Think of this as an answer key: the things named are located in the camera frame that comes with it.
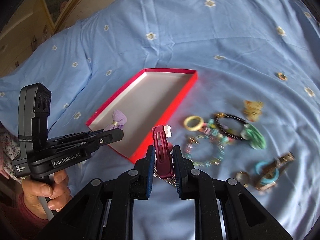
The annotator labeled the purple bow hair clip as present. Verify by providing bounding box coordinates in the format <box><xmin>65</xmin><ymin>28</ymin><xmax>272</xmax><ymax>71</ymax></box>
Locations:
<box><xmin>104</xmin><ymin>109</ymin><xmax>127</xmax><ymax>131</ymax></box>

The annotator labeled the maroon hair clip with flower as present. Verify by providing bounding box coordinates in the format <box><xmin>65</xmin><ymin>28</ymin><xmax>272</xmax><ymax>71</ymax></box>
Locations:
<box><xmin>151</xmin><ymin>125</ymin><xmax>174</xmax><ymax>176</ymax></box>

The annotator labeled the yellow ring hair tie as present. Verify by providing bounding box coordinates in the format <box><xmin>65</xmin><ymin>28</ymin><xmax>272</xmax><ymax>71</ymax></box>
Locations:
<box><xmin>183</xmin><ymin>115</ymin><xmax>205</xmax><ymax>132</ymax></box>

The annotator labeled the yellow cat hair clip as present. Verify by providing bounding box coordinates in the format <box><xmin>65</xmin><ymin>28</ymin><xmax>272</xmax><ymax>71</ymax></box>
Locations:
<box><xmin>244</xmin><ymin>100</ymin><xmax>264</xmax><ymax>122</ymax></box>

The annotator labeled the person's left hand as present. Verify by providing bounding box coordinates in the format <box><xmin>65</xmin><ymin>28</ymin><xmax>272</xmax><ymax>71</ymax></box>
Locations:
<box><xmin>22</xmin><ymin>170</ymin><xmax>72</xmax><ymax>219</ymax></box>

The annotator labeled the red shallow box lid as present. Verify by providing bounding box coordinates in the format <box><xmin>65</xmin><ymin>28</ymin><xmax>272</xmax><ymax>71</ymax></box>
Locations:
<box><xmin>86</xmin><ymin>68</ymin><xmax>197</xmax><ymax>163</ymax></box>

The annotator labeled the green scrunchie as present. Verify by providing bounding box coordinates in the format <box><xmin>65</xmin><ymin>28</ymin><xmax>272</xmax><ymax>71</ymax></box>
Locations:
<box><xmin>240</xmin><ymin>124</ymin><xmax>266</xmax><ymax>150</ymax></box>

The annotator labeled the blue floral bed sheet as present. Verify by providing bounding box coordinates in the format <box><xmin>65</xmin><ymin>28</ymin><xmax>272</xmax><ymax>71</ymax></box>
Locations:
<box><xmin>1</xmin><ymin>0</ymin><xmax>319</xmax><ymax>239</ymax></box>

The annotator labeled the small round gold brooch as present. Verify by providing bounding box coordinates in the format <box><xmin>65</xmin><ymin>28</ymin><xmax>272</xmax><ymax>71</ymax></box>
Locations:
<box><xmin>276</xmin><ymin>72</ymin><xmax>287</xmax><ymax>81</ymax></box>

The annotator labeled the colorful beaded necklace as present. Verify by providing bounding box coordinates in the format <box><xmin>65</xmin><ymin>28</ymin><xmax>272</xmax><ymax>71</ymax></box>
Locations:
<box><xmin>184</xmin><ymin>119</ymin><xmax>234</xmax><ymax>168</ymax></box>

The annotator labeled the small gold ring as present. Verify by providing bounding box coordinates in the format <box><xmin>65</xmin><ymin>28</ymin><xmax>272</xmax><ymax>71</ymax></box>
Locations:
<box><xmin>235</xmin><ymin>171</ymin><xmax>250</xmax><ymax>188</ymax></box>

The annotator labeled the black beaded bracelet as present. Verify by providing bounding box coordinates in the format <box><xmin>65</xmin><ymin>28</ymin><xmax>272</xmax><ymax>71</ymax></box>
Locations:
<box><xmin>214</xmin><ymin>112</ymin><xmax>249</xmax><ymax>140</ymax></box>

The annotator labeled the turquoise hair tie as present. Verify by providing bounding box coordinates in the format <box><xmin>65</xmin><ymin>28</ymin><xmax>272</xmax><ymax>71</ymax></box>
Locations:
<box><xmin>254</xmin><ymin>160</ymin><xmax>280</xmax><ymax>184</ymax></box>

